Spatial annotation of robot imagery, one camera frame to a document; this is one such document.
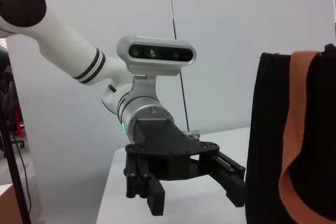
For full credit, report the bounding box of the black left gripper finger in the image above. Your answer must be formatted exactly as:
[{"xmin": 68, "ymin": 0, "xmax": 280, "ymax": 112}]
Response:
[
  {"xmin": 125, "ymin": 153, "xmax": 166, "ymax": 217},
  {"xmin": 188, "ymin": 150, "xmax": 247, "ymax": 208}
]

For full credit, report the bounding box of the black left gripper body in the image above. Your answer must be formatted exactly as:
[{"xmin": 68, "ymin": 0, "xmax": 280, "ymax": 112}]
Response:
[{"xmin": 125, "ymin": 118, "xmax": 220, "ymax": 182}]

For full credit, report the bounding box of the black fabric food bag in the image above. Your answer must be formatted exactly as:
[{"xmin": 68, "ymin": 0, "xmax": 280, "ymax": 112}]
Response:
[{"xmin": 245, "ymin": 43, "xmax": 336, "ymax": 224}]

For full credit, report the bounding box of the black office chair red accent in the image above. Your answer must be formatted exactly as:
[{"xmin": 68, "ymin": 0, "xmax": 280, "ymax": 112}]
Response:
[{"xmin": 12, "ymin": 77, "xmax": 27, "ymax": 149}]

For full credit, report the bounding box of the black tripod stand pole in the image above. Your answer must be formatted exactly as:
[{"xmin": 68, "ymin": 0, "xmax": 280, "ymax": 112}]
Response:
[{"xmin": 0, "ymin": 100, "xmax": 32, "ymax": 224}]

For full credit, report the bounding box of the black mesh office chair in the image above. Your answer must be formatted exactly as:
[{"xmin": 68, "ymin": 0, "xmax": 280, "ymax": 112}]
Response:
[{"xmin": 0, "ymin": 71, "xmax": 14, "ymax": 156}]

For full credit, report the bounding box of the left gripper cable silver plug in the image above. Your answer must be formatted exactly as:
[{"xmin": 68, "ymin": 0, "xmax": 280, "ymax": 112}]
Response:
[{"xmin": 183, "ymin": 129, "xmax": 202, "ymax": 141}]

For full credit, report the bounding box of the silver left camera mount bracket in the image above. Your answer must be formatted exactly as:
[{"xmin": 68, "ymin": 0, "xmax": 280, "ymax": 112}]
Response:
[{"xmin": 128, "ymin": 74, "xmax": 158, "ymax": 104}]

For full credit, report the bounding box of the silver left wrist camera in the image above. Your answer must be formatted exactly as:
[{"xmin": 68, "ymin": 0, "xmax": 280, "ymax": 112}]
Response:
[{"xmin": 116, "ymin": 35, "xmax": 197, "ymax": 77}]

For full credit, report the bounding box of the orange fabric bag handle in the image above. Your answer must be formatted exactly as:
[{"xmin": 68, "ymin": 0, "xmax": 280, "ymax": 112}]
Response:
[{"xmin": 278, "ymin": 50, "xmax": 336, "ymax": 221}]

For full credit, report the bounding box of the thin black hanging cable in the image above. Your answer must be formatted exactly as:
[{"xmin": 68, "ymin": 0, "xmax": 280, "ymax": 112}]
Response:
[{"xmin": 18, "ymin": 153, "xmax": 34, "ymax": 214}]

